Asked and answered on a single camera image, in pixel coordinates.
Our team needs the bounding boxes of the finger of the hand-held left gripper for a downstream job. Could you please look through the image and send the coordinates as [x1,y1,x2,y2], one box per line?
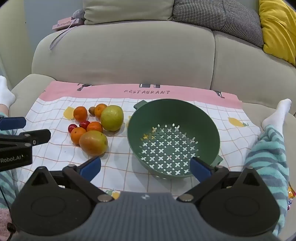
[0,129,51,149]
[0,117,26,131]

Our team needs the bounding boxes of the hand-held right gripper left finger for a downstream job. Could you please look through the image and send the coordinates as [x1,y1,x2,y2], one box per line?
[20,156,115,204]

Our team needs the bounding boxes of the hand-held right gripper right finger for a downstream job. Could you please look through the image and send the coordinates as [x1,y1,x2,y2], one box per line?
[177,156,279,204]

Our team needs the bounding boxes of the orange tangerine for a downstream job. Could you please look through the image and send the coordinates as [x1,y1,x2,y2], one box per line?
[86,121,103,133]
[73,106,88,121]
[94,103,108,118]
[70,127,87,145]

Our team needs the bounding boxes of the green plastic colander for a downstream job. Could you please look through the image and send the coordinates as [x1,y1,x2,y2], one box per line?
[127,99,223,179]

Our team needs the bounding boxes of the person's left white sock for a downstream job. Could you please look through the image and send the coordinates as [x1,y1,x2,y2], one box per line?
[0,75,16,108]

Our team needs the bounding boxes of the person's white sock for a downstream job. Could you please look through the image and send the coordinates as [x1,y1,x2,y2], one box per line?
[261,98,292,131]
[0,75,16,108]

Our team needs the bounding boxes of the pink and white printed cloth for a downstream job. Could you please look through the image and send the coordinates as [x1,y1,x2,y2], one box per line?
[17,81,262,197]

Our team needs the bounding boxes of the pink fuzzy cloth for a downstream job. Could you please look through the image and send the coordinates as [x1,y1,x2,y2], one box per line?
[0,207,13,239]

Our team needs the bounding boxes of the person's right striped pants leg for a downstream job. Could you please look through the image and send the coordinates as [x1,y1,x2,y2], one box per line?
[244,124,290,237]

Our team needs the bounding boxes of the cream door panel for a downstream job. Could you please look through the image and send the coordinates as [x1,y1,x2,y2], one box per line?
[0,5,33,79]

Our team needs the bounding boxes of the person's right white sock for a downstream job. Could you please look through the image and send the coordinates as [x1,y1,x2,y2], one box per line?
[261,98,292,131]

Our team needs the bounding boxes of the yellow snack packet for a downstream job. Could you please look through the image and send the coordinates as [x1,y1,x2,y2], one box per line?
[287,183,296,210]

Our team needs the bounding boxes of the lilac ribbon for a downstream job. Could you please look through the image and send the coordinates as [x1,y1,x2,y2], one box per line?
[49,23,77,50]

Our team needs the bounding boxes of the pink book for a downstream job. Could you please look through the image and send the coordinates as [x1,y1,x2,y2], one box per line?
[52,17,80,30]

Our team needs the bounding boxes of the beige sofa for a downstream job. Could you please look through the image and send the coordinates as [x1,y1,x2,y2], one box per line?
[0,20,296,163]

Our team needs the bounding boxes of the grey plush toy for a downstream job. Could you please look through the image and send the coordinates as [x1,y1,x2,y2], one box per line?
[73,9,85,25]

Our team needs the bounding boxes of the black-white houndstooth cushion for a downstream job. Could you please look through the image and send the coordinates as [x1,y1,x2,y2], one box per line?
[172,0,264,48]

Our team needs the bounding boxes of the beige cushion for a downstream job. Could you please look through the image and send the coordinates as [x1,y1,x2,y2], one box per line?
[83,0,174,25]

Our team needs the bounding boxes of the yellow cushion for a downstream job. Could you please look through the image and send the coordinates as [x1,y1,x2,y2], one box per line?
[258,0,296,66]

